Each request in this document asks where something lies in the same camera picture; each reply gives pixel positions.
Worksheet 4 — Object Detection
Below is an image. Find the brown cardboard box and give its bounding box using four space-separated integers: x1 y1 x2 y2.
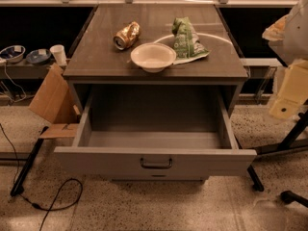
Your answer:
29 64 79 139

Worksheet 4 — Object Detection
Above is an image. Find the blue white bowl left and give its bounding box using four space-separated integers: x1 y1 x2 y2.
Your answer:
0 45 25 64

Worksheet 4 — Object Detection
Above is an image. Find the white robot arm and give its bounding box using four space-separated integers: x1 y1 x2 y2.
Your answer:
262 0 308 119

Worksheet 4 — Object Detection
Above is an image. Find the black stand base right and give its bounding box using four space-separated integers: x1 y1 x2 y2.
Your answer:
280 191 308 208

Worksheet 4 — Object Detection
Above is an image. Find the white paper bowl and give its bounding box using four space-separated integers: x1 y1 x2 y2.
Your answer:
131 43 176 73

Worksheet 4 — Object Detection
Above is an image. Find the grey drawer cabinet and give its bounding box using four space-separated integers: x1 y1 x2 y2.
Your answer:
64 3 247 111

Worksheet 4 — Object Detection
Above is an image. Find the green chip bag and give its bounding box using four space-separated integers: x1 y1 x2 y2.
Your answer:
171 17 209 64

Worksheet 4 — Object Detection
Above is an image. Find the crushed orange soda can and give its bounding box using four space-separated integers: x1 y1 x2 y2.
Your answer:
113 21 141 50

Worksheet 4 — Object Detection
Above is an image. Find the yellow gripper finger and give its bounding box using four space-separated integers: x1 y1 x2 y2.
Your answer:
269 60 308 119

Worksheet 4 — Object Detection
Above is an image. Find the dark side table right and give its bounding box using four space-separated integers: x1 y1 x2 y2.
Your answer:
246 38 308 193

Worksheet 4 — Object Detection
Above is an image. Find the black metal leg left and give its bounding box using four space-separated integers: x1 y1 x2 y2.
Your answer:
10 137 44 197

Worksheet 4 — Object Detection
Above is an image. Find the white paper cup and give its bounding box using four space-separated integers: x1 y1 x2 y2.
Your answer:
50 44 66 66

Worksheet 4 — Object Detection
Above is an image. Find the open grey top drawer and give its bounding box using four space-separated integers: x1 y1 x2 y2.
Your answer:
55 85 256 181

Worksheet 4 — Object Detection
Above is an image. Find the blue bowl on shelf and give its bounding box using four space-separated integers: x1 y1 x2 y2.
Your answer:
26 49 51 65

